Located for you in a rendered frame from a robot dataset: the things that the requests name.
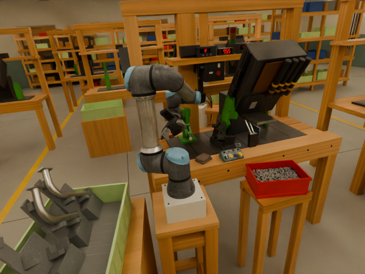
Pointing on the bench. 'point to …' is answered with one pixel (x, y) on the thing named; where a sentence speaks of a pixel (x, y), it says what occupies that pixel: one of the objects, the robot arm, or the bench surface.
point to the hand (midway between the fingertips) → (171, 131)
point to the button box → (230, 154)
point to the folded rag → (203, 158)
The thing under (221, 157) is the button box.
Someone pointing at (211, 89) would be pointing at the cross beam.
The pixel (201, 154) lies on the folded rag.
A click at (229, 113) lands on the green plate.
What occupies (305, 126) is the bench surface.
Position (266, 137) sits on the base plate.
